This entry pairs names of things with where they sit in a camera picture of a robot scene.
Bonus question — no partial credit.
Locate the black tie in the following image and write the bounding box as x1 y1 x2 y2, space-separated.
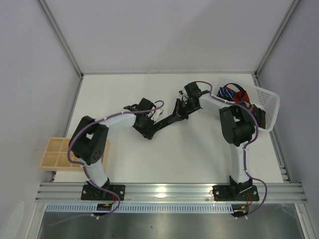
143 113 189 140

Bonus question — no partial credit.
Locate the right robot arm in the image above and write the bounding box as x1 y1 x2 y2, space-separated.
173 81 259 201

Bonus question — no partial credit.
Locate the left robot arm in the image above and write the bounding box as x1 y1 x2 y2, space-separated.
67 98 164 193

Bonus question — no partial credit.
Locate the blue striped tie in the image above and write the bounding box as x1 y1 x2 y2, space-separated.
217 87 236 101

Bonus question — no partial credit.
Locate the red tie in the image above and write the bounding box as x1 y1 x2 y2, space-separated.
233 91 250 103

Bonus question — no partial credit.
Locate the dark patterned tie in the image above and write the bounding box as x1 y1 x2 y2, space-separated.
245 102 266 129

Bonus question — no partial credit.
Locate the white plastic basket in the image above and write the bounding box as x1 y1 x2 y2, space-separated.
212 78 280 132

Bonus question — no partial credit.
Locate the wooden compartment tray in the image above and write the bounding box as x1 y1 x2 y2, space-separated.
39 137 112 172

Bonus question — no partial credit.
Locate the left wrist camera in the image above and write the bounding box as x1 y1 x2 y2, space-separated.
151 109 163 122

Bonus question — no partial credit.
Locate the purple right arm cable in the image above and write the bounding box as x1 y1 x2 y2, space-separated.
196 80 269 219

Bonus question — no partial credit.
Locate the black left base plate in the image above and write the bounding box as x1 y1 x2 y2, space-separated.
81 184 126 201

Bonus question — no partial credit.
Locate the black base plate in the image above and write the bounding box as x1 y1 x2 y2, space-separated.
81 184 126 201
212 185 260 202

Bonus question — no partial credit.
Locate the white slotted cable duct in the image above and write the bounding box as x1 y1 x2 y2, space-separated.
46 203 234 214

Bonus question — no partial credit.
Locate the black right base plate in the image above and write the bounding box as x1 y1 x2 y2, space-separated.
212 185 260 202

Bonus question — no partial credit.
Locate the aluminium mounting rail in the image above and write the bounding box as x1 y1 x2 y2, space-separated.
35 182 307 204

